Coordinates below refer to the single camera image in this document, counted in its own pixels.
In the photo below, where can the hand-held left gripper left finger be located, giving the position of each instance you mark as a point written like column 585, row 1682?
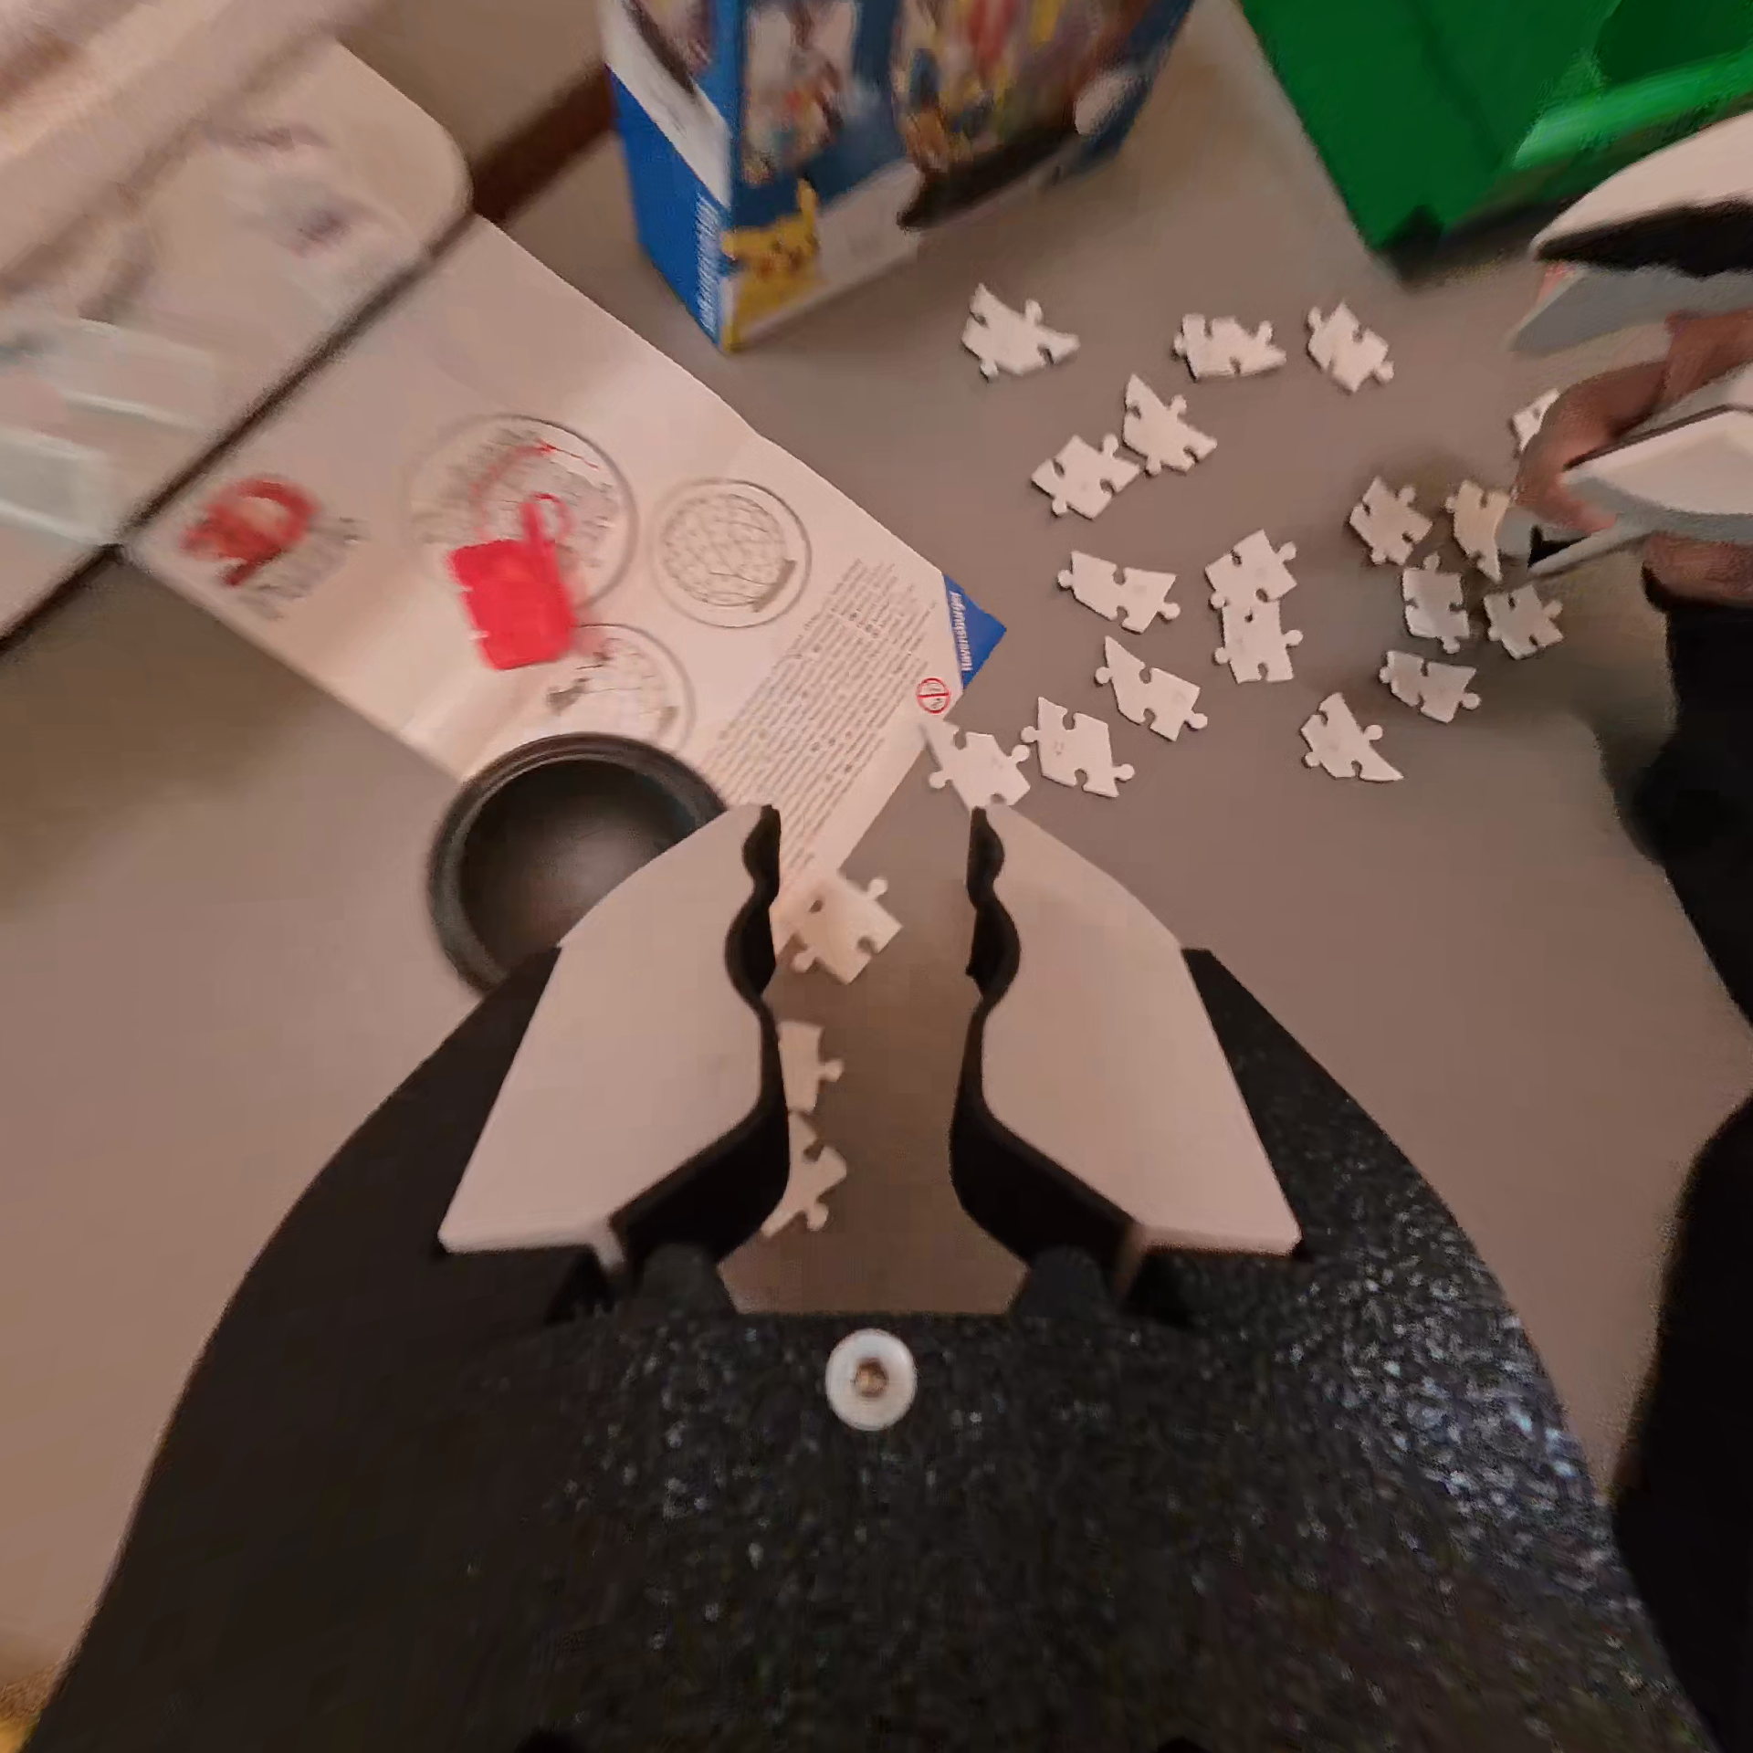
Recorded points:
column 615, row 1067

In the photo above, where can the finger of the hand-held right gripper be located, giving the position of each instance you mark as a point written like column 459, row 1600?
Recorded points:
column 1602, row 308
column 1671, row 185

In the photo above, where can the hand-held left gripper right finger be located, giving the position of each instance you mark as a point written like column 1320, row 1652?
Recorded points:
column 1135, row 1082

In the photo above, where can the spread of white puzzle pieces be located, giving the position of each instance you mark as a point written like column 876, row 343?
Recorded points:
column 1116, row 589

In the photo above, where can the person's right forearm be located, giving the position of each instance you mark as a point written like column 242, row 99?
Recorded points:
column 1705, row 794

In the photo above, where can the black round puzzle stand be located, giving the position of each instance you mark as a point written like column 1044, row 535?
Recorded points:
column 547, row 848

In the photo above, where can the blue puzzle box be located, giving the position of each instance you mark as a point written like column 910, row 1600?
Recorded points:
column 712, row 164

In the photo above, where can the person's right hand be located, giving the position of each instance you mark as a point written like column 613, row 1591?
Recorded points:
column 1589, row 417

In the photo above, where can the green plastic bin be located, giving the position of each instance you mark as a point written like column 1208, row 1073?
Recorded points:
column 1396, row 108

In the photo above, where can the white instruction leaflet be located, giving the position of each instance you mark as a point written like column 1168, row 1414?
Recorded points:
column 766, row 657

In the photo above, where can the red plastic tool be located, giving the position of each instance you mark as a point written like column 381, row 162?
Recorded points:
column 508, row 602

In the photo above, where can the white board stand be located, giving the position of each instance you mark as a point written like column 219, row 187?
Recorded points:
column 274, row 274

